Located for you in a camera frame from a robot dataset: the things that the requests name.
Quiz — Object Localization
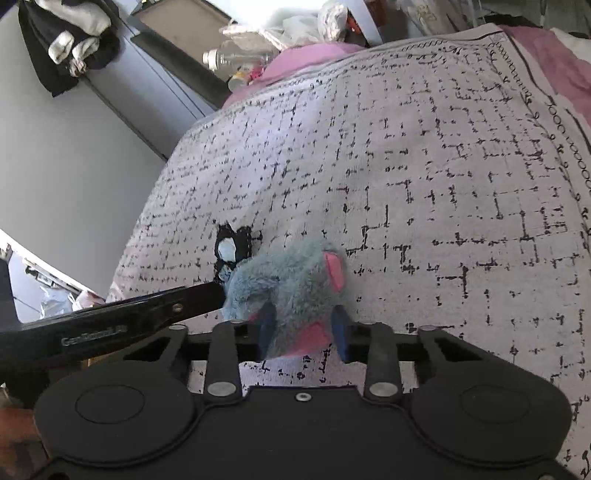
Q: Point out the grey fluffy plush toy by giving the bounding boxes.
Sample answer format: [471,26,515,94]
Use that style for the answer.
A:
[221,238,346,359]

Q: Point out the blue denim pouch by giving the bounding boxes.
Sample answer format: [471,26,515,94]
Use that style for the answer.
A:
[217,265,232,283]

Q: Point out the person's left hand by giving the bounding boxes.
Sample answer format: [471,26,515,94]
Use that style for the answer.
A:
[0,407,47,479]

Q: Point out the white garbage bag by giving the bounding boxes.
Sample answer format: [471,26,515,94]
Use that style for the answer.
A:
[40,286,75,319]

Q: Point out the white black patterned bedspread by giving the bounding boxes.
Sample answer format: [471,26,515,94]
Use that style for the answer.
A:
[109,26,590,479]

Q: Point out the grey door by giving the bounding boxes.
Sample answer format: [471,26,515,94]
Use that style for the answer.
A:
[86,1,214,159]

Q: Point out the clear plastic bottle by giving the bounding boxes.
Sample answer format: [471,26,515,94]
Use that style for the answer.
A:
[202,40,280,76]

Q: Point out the pink pillow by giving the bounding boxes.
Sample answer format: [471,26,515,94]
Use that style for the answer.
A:
[222,42,365,108]

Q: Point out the leaning dark board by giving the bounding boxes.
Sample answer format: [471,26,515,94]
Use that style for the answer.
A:
[128,0,230,109]

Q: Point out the hanging clothes on door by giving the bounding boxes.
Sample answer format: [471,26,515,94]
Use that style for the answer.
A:
[17,1,120,97]

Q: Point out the pink bed sheet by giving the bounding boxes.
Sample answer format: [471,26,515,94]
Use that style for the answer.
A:
[502,26,591,124]

